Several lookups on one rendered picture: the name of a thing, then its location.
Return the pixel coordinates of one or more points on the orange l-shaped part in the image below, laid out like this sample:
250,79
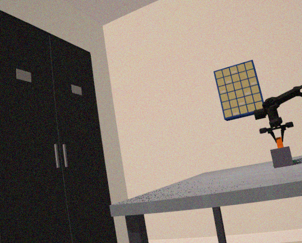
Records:
279,142

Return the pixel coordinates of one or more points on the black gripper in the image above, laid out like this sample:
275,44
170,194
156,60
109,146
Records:
282,127

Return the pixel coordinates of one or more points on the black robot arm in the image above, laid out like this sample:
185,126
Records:
270,106

